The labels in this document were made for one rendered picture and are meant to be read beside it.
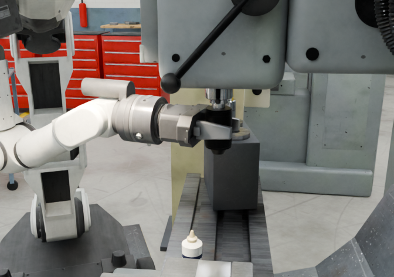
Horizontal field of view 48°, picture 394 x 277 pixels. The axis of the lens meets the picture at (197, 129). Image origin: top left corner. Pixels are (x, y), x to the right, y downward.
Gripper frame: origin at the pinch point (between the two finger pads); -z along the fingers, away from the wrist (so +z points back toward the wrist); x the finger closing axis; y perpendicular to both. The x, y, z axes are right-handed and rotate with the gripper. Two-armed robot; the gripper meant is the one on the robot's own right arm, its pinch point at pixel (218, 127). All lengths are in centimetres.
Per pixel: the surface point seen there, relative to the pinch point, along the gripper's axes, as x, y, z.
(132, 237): 88, 83, 65
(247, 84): -7.9, -9.4, -6.7
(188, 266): -11.0, 21.3, 1.4
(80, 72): 395, 72, 296
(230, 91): -0.9, -6.6, -2.1
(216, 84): -9.2, -9.4, -2.2
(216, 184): 30.3, 24.9, 9.3
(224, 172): 31.2, 21.5, 7.5
